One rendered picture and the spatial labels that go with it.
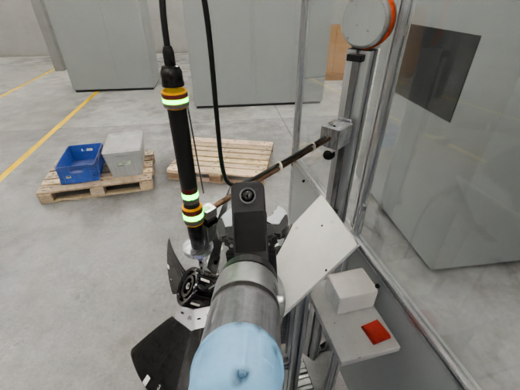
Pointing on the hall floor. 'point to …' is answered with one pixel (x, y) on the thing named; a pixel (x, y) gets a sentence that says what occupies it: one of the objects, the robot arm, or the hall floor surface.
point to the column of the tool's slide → (366, 70)
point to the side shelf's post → (331, 373)
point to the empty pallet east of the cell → (242, 149)
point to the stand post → (295, 342)
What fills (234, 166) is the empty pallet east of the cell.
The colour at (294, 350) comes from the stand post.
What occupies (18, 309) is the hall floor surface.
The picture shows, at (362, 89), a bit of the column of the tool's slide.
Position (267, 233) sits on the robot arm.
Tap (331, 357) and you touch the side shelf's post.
